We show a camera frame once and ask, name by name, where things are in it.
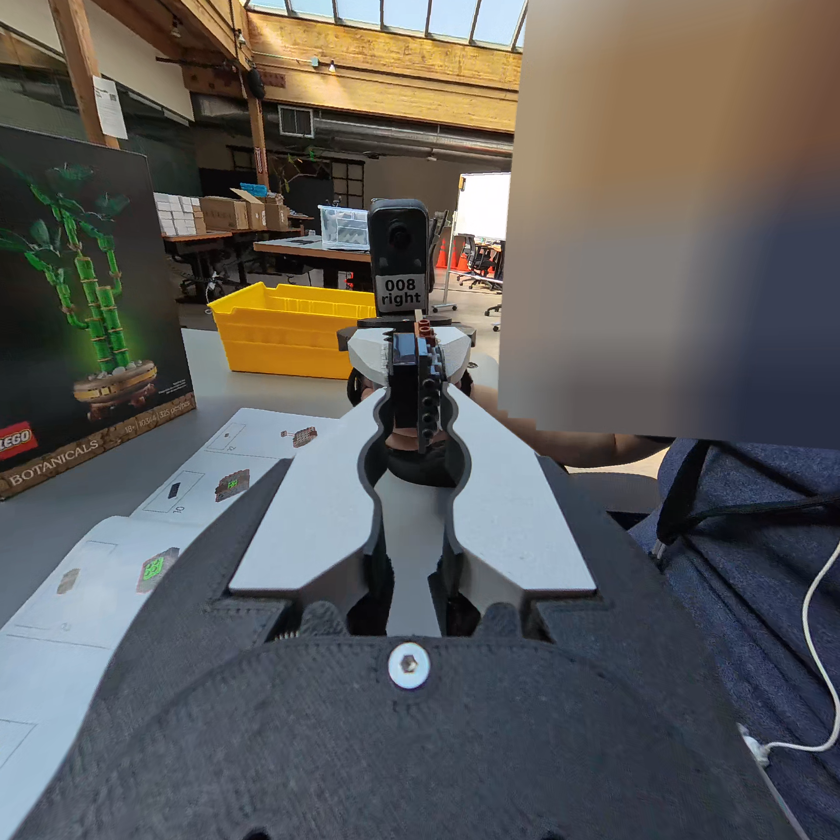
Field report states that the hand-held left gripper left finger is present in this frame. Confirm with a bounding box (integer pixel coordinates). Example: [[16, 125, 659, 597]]
[[227, 386, 395, 634]]

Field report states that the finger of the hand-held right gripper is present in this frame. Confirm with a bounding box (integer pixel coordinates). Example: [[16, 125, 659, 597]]
[[346, 326, 396, 389], [434, 326, 475, 395]]

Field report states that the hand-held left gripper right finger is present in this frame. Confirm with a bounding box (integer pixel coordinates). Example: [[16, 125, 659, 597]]
[[427, 384, 599, 641]]

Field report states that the grey brown toy brick assembly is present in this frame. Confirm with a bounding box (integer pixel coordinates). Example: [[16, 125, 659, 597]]
[[384, 319, 452, 455]]

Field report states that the person's right forearm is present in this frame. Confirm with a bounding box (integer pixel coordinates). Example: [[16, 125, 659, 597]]
[[469, 386, 672, 471]]

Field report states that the grey desk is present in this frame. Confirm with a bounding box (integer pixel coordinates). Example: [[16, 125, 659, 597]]
[[0, 327, 660, 657]]

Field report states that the large clear plastic container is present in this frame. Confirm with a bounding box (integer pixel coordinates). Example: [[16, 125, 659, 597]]
[[318, 204, 372, 252]]

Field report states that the black framed window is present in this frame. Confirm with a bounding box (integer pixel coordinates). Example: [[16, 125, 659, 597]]
[[330, 160, 366, 212]]

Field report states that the yellow plastic bin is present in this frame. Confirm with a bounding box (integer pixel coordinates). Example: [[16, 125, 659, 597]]
[[208, 281, 379, 381]]

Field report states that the white whiteboard on stand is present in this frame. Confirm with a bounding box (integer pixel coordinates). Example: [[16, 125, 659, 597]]
[[453, 172, 512, 245]]

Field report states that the black office chair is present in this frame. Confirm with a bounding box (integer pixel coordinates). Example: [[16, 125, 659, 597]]
[[457, 235, 505, 291]]

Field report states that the wooden table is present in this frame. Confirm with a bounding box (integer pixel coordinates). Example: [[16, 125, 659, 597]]
[[161, 226, 309, 299], [252, 235, 376, 291]]

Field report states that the black quilted wrist rest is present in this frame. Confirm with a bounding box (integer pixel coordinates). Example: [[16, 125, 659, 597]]
[[386, 453, 460, 488]]

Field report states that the hanging green plant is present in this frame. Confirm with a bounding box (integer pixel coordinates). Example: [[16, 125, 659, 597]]
[[268, 147, 329, 198]]

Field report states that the open cardboard box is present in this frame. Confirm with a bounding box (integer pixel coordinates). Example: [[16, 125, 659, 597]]
[[230, 186, 267, 231]]

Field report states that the closed cardboard box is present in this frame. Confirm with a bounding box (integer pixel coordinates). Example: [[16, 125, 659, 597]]
[[198, 196, 249, 231]]

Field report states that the stack of white boxes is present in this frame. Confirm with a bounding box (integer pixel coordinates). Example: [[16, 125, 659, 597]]
[[155, 193, 206, 236]]

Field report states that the open building instruction booklet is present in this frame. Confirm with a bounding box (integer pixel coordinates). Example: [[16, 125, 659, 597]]
[[0, 407, 352, 834]]

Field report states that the person's blue shirt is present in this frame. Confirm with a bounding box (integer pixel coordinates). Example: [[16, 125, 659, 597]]
[[617, 436, 840, 840]]

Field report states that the black bamboo toy set box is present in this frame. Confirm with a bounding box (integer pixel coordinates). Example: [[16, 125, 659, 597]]
[[0, 125, 198, 501]]

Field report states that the white paper notice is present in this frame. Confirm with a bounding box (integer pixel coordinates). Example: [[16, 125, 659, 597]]
[[92, 77, 128, 140]]

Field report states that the thin white cable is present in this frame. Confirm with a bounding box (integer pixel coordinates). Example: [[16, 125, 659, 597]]
[[736, 538, 840, 767]]

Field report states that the wooden post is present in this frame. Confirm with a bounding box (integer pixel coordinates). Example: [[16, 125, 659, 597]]
[[48, 0, 121, 151]]

